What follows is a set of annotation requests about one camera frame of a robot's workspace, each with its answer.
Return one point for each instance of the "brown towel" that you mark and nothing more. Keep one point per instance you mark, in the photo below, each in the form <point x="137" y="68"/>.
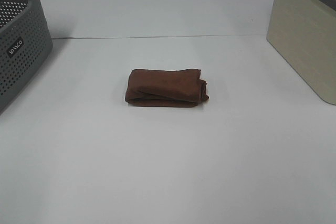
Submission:
<point x="160" y="88"/>

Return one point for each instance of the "beige storage box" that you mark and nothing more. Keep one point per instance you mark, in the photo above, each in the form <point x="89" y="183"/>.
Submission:
<point x="303" y="33"/>

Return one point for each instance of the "grey perforated plastic basket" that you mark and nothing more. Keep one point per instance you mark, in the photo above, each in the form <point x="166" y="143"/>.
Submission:
<point x="25" y="44"/>

